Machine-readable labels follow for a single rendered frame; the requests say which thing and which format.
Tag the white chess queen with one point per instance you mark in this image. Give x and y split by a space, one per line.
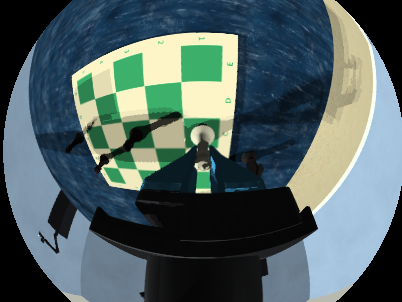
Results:
202 135

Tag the green and cream chessboard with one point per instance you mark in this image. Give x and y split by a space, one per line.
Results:
164 86

